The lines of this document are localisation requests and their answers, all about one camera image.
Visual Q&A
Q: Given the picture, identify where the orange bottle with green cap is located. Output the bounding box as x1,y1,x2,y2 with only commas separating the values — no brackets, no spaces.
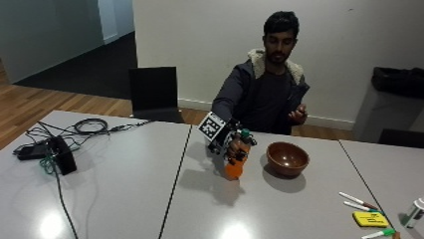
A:
221,128,252,181

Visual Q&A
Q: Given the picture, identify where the white marker cube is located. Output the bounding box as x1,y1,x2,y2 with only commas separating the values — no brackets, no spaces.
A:
196,112,232,143

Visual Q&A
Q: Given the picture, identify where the the person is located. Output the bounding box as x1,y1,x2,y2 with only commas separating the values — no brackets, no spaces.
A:
211,10,310,136

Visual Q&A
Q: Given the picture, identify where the brown bowl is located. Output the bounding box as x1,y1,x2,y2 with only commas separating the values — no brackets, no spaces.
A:
264,141,309,177

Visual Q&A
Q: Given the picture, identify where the grey cabinet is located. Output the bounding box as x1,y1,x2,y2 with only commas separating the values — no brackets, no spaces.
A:
350,84,424,143

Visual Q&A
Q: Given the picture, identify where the black bag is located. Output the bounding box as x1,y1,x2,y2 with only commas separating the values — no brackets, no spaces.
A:
370,66,424,100

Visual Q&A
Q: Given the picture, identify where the black chair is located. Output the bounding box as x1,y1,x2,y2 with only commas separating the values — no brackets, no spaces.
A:
127,66,185,124
377,127,424,149

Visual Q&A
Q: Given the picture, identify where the white marker with brown cap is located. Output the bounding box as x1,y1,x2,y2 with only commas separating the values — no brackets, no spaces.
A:
337,191,379,211

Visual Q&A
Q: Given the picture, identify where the white marker with green cap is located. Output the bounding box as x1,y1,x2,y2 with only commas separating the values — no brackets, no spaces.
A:
342,200,383,214
360,228,397,239

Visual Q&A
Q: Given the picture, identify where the yellow sticky note pad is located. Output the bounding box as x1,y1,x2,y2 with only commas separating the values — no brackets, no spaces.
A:
350,211,390,229

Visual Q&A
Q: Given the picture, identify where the black box device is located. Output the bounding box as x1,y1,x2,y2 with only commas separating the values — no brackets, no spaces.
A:
46,135,78,176

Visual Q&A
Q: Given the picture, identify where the white bottle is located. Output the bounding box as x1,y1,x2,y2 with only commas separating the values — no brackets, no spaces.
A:
402,197,424,229

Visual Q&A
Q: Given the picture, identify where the black flat device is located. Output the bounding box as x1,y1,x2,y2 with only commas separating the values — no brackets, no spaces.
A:
11,141,50,161

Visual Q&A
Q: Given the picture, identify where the coiled black cable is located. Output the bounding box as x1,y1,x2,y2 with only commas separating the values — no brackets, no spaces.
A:
71,118,154,135

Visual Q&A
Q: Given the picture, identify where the long black cable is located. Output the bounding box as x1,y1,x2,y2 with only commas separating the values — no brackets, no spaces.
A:
37,120,80,239

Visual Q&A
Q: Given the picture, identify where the green cable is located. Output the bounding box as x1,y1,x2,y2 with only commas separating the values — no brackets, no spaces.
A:
38,147,59,175

